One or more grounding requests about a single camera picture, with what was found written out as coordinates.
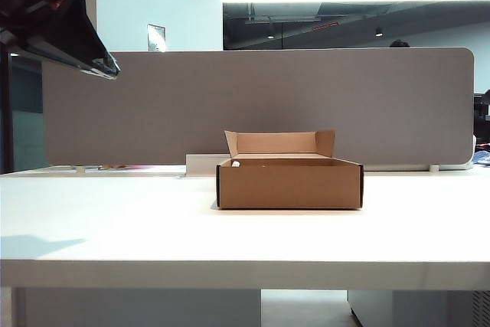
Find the white paper ball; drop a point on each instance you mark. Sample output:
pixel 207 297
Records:
pixel 235 165

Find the open brown cardboard box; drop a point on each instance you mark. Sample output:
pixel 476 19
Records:
pixel 287 189

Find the round ceiling spotlight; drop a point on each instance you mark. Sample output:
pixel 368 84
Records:
pixel 270 36
pixel 379 32

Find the grey fabric desk divider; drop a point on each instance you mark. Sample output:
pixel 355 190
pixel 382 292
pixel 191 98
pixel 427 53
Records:
pixel 268 93

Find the dark-haired person head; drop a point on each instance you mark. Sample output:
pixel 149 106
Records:
pixel 400 44

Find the blue patterned cloth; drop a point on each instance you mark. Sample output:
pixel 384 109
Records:
pixel 478 156

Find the small wall sign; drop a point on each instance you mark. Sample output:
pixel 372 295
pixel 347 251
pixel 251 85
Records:
pixel 157 38

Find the white divider bracket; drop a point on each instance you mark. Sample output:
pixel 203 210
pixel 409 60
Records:
pixel 434 168
pixel 79 169

